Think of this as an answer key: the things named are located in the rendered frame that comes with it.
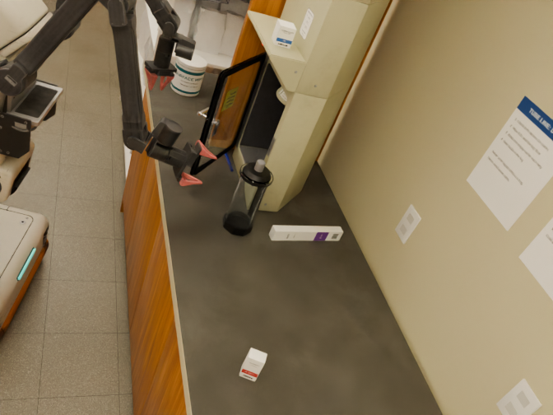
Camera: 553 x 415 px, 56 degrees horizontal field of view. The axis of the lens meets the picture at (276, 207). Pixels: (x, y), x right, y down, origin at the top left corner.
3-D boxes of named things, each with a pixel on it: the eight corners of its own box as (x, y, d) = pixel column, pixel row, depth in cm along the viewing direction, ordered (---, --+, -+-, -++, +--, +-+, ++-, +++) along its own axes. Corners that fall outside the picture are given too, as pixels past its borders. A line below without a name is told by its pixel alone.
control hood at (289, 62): (270, 45, 180) (279, 17, 174) (295, 93, 157) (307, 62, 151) (238, 38, 175) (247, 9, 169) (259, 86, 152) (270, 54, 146)
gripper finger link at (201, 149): (222, 157, 162) (196, 146, 157) (211, 176, 164) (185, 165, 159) (217, 147, 167) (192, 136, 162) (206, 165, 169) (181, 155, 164)
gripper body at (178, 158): (197, 153, 158) (174, 144, 154) (181, 179, 162) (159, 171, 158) (192, 143, 163) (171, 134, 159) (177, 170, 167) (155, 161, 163)
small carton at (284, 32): (286, 41, 159) (293, 23, 155) (290, 48, 155) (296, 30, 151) (271, 37, 157) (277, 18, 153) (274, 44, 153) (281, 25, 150)
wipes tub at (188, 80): (197, 85, 242) (205, 55, 234) (200, 99, 233) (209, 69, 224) (169, 79, 237) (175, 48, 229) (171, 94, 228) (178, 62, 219)
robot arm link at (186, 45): (169, 12, 182) (164, 20, 175) (201, 24, 184) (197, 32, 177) (161, 44, 189) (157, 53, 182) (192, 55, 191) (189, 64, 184)
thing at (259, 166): (267, 173, 168) (274, 156, 164) (270, 190, 161) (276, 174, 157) (239, 166, 165) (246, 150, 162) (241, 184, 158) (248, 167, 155)
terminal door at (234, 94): (234, 146, 203) (267, 52, 180) (190, 177, 179) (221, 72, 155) (232, 146, 203) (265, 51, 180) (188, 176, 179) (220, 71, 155)
